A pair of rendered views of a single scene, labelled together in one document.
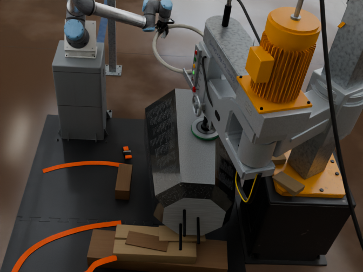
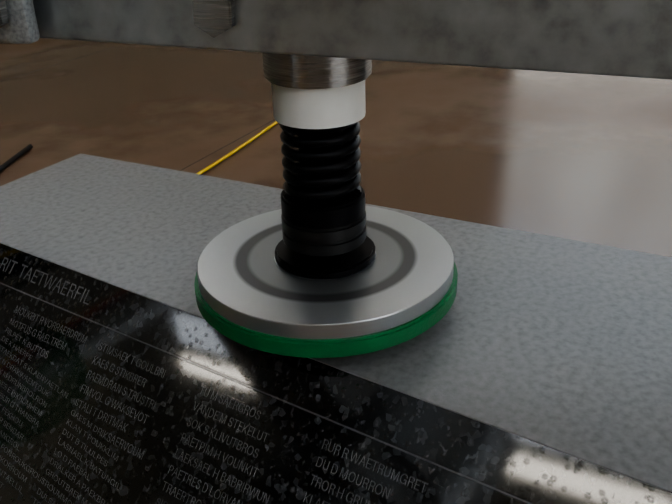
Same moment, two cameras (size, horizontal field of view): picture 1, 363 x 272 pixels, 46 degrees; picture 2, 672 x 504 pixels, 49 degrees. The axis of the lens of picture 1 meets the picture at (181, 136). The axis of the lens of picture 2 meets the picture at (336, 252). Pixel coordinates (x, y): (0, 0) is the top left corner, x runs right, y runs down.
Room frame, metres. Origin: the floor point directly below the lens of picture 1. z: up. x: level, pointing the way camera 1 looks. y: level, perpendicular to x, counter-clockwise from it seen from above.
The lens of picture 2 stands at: (2.66, -0.61, 1.16)
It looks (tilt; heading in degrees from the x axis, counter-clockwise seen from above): 28 degrees down; 126
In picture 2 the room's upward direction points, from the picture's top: 2 degrees counter-clockwise
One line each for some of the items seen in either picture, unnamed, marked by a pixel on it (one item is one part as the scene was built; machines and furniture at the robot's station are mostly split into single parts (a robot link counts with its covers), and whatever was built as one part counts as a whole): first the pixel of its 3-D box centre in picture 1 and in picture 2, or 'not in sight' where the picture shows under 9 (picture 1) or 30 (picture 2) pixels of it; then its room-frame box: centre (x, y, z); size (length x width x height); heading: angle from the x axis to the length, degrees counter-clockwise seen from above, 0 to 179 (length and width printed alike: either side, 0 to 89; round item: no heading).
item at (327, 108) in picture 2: not in sight; (318, 91); (2.33, -0.17, 1.01); 0.07 x 0.07 x 0.04
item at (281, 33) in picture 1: (280, 58); not in sight; (1.71, -0.40, 1.90); 0.31 x 0.28 x 0.40; 112
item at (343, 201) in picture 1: (289, 202); not in sight; (2.15, -0.90, 0.37); 0.66 x 0.66 x 0.74; 7
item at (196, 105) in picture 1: (201, 104); not in sight; (2.17, -0.10, 1.20); 0.15 x 0.10 x 0.15; 22
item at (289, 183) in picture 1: (288, 181); not in sight; (1.96, -0.75, 0.80); 0.20 x 0.10 x 0.05; 44
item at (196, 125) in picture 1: (206, 128); (325, 261); (2.33, -0.17, 0.86); 0.21 x 0.21 x 0.01
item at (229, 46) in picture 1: (244, 70); not in sight; (2.00, -0.30, 1.62); 0.96 x 0.25 x 0.17; 22
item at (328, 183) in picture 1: (304, 168); not in sight; (2.15, -0.90, 0.76); 0.49 x 0.49 x 0.05; 7
